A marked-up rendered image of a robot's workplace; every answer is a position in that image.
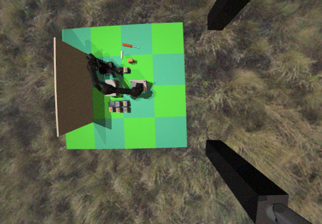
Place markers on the brown flat panel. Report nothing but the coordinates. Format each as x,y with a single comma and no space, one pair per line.
73,88

